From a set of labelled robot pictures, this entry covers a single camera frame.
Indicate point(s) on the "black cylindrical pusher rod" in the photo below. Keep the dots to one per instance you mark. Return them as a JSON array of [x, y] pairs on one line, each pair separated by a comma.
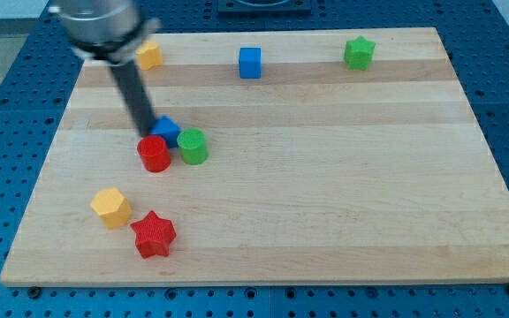
[[132, 89]]

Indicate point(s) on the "red cylinder block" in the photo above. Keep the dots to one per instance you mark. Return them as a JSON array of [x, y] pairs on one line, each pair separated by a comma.
[[154, 153]]

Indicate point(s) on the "red star block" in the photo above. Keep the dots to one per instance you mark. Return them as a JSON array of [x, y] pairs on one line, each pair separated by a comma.
[[153, 235]]

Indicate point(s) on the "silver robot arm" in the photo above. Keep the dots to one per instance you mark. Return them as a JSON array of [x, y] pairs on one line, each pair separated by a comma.
[[111, 31]]

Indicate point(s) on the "yellow star block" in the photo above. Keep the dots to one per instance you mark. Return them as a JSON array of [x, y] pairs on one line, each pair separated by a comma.
[[149, 55]]

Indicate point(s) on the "green star block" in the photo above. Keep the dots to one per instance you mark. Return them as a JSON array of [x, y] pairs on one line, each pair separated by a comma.
[[358, 53]]

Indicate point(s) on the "blue triangle block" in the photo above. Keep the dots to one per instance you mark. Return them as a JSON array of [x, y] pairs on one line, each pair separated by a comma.
[[167, 129]]

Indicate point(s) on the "green cylinder block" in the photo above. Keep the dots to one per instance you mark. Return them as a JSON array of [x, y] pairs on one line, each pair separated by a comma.
[[193, 146]]

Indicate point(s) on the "blue cube block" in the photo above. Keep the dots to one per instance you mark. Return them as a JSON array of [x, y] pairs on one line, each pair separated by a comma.
[[250, 63]]

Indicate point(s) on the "yellow hexagon block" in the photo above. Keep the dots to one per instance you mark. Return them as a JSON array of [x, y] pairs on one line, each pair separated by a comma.
[[112, 207]]

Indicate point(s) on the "wooden board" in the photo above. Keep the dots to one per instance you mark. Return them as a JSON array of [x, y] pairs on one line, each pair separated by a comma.
[[317, 174]]

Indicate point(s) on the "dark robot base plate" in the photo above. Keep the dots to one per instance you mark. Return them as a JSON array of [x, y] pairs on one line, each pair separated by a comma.
[[225, 7]]

